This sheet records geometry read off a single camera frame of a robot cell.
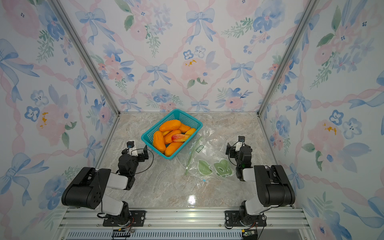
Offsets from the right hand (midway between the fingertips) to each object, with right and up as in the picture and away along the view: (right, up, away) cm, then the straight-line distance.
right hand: (237, 142), depth 93 cm
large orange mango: (-49, +1, -1) cm, 49 cm away
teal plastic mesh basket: (-57, +4, +4) cm, 58 cm away
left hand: (-60, -1, -3) cm, 60 cm away
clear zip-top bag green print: (-19, -11, -1) cm, 22 cm away
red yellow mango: (-36, +3, +2) cm, 36 cm away
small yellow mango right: (-30, +6, +9) cm, 32 cm away
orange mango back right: (-34, +9, +11) cm, 37 cm away
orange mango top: (-42, +11, +6) cm, 44 cm away
